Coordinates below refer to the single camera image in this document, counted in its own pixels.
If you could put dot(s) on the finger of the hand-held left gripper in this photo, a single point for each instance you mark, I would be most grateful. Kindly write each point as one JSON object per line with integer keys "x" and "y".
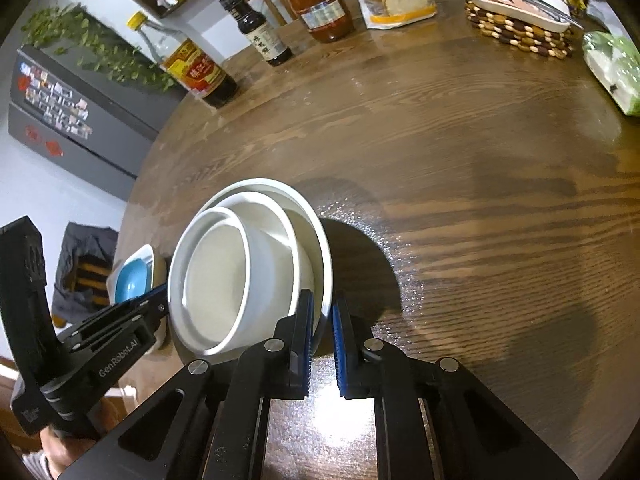
{"x": 159, "y": 317}
{"x": 152, "y": 294}

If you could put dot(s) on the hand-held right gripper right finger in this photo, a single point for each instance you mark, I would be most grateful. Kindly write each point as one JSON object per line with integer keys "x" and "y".
{"x": 342, "y": 350}

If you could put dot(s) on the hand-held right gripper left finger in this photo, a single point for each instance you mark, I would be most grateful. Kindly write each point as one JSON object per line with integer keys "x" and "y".
{"x": 305, "y": 332}

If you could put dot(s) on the blue patterned square plate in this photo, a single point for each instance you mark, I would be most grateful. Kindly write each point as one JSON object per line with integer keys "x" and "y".
{"x": 150, "y": 257}

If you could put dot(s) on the straight-sided white bowl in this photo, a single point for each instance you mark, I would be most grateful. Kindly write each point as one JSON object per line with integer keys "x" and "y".
{"x": 215, "y": 285}

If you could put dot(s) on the large white bowl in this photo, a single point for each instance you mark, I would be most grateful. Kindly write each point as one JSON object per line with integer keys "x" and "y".
{"x": 320, "y": 260}

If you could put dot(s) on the medium white bowl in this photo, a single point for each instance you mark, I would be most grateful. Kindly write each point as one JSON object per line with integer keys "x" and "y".
{"x": 280, "y": 240}

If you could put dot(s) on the person's left hand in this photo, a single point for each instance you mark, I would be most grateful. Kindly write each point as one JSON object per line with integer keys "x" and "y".
{"x": 55, "y": 452}

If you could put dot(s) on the slatted wooden chair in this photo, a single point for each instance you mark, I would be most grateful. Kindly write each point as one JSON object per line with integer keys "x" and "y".
{"x": 92, "y": 272}

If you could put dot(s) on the grey refrigerator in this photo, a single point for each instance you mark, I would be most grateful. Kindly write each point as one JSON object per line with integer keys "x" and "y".
{"x": 100, "y": 125}

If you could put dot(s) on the cluster of fridge photos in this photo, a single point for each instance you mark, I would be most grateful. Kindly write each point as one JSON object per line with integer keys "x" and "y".
{"x": 50, "y": 100}

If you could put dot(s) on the yellow-capped vinegar bottle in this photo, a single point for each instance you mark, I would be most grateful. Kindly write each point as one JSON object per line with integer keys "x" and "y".
{"x": 195, "y": 72}

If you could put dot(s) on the hanging green vine plant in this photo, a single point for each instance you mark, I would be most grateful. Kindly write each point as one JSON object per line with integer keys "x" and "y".
{"x": 100, "y": 45}

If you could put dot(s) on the small dark sauce bottle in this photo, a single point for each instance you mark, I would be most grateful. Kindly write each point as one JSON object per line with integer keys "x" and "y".
{"x": 260, "y": 35}

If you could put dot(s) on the red sauce bottle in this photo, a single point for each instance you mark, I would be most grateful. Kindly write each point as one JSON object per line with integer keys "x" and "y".
{"x": 320, "y": 5}

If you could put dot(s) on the beaded woven basket with tray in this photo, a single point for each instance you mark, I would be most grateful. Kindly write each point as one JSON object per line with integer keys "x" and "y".
{"x": 525, "y": 40}

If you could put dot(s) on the white oval dish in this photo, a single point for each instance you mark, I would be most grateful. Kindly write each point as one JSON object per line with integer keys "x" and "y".
{"x": 515, "y": 12}

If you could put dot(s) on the green tissue pack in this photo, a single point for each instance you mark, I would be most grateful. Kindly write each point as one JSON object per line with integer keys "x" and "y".
{"x": 615, "y": 70}

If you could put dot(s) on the metal tongs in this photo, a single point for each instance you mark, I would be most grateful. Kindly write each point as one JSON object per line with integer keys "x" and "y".
{"x": 540, "y": 2}

